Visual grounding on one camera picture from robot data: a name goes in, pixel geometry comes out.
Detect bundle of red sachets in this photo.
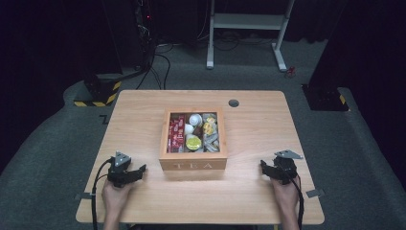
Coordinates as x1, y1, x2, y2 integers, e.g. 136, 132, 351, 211
167, 113, 187, 153

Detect grey tape strip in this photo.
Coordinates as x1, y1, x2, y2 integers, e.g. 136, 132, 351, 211
74, 192, 96, 201
305, 188, 327, 198

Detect person's right hand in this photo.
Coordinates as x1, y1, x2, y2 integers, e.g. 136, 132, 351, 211
270, 174, 302, 208

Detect person's left hand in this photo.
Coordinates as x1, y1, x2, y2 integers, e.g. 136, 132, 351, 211
101, 178, 136, 213

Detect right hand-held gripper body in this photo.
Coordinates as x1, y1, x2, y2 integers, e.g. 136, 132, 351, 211
273, 149, 304, 186

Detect white metal stand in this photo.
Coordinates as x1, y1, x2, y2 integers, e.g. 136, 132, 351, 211
206, 0, 296, 72

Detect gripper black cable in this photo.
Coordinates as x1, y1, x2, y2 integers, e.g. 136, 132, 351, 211
287, 172, 305, 230
91, 157, 114, 230

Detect black yellow striped base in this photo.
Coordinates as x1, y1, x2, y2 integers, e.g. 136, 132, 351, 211
73, 73, 124, 108

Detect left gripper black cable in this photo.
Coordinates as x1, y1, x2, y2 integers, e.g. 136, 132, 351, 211
91, 157, 114, 230

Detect black base with yellow tape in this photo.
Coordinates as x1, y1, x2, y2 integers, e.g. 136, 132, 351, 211
301, 82, 350, 112

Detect wooden tea box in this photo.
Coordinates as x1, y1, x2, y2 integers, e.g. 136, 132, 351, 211
158, 107, 229, 173

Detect dark equipment rack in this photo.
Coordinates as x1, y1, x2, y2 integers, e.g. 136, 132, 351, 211
132, 0, 157, 70

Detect black floor cables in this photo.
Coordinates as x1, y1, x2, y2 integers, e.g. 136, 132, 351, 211
135, 40, 172, 91

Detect yellow lid capsule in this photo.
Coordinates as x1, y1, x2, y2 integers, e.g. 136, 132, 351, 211
185, 135, 203, 151

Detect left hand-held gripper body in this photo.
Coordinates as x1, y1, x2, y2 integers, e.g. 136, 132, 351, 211
106, 150, 133, 189

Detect bundle of grey yellow sachets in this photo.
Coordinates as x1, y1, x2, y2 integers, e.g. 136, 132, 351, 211
201, 112, 221, 153

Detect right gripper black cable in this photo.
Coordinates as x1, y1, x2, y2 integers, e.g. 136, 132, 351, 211
287, 172, 305, 230

